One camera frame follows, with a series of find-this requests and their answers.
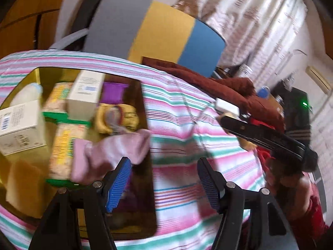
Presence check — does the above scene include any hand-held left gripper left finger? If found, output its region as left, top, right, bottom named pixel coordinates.
left=28, top=157, right=132, bottom=250

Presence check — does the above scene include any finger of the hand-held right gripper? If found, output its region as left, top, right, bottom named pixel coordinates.
left=220, top=115, right=306, bottom=160

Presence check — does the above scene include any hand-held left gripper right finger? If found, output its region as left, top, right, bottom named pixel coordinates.
left=197, top=157, right=299, bottom=250

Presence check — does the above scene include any yellow-brown tray box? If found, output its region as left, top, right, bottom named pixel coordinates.
left=0, top=66, right=158, bottom=240

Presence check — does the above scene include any pink sock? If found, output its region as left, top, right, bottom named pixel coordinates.
left=71, top=130, right=151, bottom=183

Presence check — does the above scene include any green-edged snack packet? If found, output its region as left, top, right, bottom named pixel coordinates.
left=42, top=82, right=75, bottom=115
left=45, top=122, right=87, bottom=188

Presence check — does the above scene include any yellow round item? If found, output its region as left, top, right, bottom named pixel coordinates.
left=94, top=102, right=139, bottom=135

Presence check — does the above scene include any cream printed carton box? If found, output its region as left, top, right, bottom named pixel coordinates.
left=67, top=70, right=106, bottom=122

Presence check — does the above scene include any purple packet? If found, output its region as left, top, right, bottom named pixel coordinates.
left=99, top=81, right=128, bottom=105

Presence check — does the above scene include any cream box with side barcode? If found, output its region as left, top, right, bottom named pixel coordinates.
left=0, top=100, right=47, bottom=157

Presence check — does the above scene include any person's right hand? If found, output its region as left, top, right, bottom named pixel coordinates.
left=268, top=159, right=313, bottom=216

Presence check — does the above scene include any black device with green light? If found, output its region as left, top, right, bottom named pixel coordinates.
left=271, top=79, right=313, bottom=141

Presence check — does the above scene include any blue-capped bottle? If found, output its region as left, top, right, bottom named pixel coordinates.
left=256, top=86, right=271, bottom=99

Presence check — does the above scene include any pink green striped cloth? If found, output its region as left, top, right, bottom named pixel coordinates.
left=0, top=49, right=266, bottom=250

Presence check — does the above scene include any red cloth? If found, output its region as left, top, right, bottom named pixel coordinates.
left=251, top=117, right=329, bottom=243

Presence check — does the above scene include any rust brown puffer jacket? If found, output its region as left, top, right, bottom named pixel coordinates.
left=142, top=56, right=285, bottom=133

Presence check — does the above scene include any pale patterned curtain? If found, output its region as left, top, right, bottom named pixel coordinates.
left=177, top=0, right=320, bottom=84

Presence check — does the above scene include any white plastic bottle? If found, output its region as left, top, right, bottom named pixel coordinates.
left=10, top=83, right=43, bottom=108

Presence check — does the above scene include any grey yellow blue chair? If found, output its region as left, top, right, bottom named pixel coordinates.
left=48, top=0, right=226, bottom=78

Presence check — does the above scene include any wooden wardrobe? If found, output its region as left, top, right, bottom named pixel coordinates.
left=0, top=0, right=71, bottom=53

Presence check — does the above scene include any wall air conditioner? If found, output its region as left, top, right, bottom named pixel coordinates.
left=305, top=66, right=331, bottom=93

